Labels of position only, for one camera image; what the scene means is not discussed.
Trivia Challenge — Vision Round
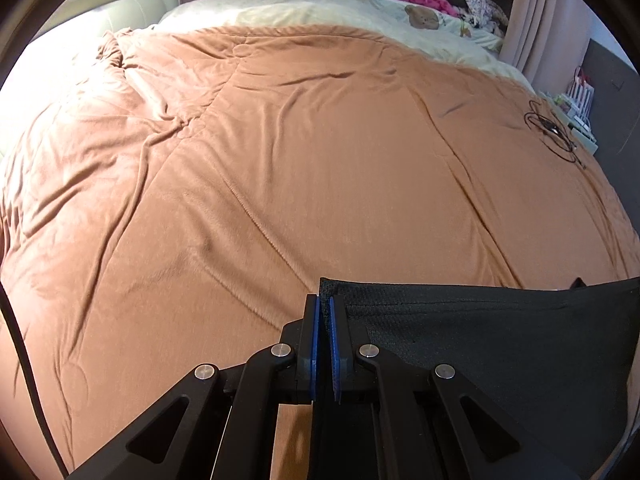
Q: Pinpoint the cream padded headboard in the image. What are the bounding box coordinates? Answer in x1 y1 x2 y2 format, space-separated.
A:
0 0 182 161

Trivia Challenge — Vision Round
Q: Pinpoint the pink curtain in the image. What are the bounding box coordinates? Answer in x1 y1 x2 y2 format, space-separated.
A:
500 0 597 92

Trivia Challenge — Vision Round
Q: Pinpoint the brown teddy bear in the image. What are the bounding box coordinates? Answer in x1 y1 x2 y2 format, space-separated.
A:
405 4 442 29

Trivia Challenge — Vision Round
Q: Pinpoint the white nightstand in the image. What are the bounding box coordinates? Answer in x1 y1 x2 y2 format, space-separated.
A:
540 90 599 156

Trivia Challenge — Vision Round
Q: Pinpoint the striped gift bag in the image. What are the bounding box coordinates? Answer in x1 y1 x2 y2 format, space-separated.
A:
567 66 596 121

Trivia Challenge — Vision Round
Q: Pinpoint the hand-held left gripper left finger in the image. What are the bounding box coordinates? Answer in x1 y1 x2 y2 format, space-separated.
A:
65 294 321 480

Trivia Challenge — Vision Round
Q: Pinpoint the black garment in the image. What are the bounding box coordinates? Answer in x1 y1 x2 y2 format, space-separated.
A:
310 276 640 480

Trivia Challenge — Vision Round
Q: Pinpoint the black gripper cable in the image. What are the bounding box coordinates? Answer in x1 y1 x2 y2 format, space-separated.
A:
0 282 72 479

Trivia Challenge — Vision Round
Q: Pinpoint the floral cloth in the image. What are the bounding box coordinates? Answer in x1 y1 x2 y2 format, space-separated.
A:
417 0 510 37

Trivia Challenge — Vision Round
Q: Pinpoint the orange blanket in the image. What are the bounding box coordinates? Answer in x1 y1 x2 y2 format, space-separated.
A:
0 24 640 480

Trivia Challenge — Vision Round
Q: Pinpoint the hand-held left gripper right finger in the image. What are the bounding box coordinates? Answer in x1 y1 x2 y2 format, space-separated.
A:
327 295 601 480

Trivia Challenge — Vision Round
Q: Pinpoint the black cable on bed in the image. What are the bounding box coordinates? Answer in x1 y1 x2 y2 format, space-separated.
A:
523 100 589 169

